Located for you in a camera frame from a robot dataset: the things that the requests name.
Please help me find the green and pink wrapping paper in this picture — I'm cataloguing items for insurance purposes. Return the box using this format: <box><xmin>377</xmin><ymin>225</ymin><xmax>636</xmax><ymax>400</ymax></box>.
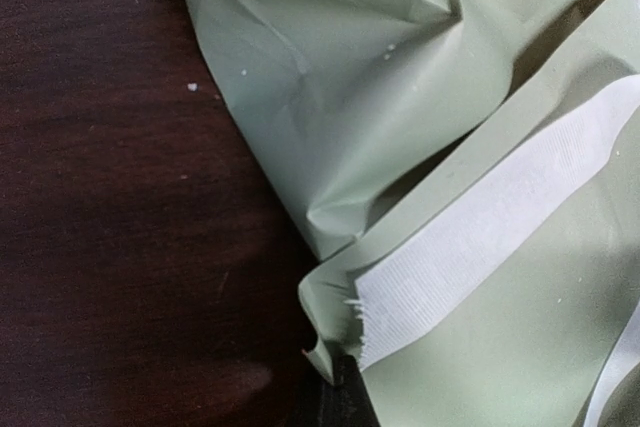
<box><xmin>186</xmin><ymin>0</ymin><xmax>639</xmax><ymax>426</ymax></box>

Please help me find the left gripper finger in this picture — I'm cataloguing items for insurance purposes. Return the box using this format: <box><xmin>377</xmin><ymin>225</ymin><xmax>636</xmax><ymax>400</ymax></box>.
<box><xmin>314</xmin><ymin>355</ymin><xmax>381</xmax><ymax>427</ymax></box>

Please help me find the white printed ribbon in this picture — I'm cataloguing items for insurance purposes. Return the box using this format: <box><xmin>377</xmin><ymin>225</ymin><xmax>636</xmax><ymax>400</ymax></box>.
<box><xmin>356</xmin><ymin>75</ymin><xmax>639</xmax><ymax>426</ymax></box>

